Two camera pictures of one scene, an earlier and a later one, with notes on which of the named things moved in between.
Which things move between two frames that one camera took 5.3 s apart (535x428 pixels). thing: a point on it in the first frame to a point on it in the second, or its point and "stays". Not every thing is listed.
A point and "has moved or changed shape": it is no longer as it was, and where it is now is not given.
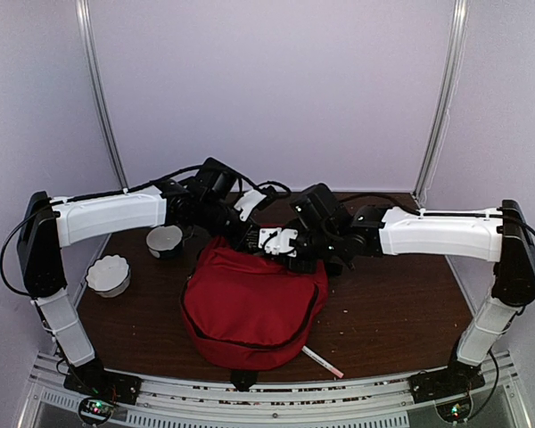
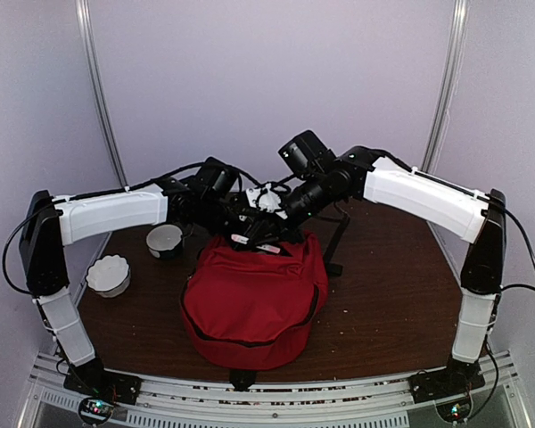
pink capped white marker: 322,361 has moved or changed shape
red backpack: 242,311 stays
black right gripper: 308,267 to 283,231
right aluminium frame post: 445,97 stays
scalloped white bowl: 110,275 stays
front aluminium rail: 371,401 stays
